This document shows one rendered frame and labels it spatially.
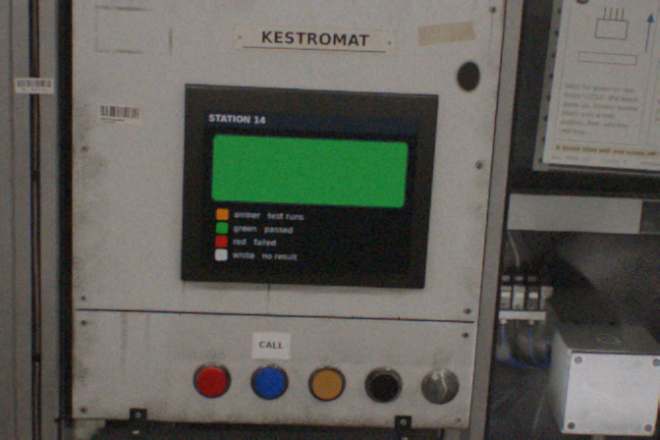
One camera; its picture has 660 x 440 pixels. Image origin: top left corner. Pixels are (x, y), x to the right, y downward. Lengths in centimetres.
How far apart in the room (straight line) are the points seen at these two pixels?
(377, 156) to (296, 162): 8
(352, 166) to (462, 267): 16
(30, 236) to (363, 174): 34
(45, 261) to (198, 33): 28
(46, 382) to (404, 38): 51
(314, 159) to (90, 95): 23
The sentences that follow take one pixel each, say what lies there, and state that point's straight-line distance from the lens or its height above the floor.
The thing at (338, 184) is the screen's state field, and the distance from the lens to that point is 129.
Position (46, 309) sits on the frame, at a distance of 138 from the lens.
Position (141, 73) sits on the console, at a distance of 130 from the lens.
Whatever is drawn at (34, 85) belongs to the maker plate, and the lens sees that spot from 132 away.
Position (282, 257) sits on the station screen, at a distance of 131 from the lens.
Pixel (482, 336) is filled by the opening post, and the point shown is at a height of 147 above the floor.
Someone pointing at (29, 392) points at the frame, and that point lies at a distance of 142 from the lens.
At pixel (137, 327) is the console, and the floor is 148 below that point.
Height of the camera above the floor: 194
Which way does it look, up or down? 15 degrees down
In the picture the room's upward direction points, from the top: 3 degrees clockwise
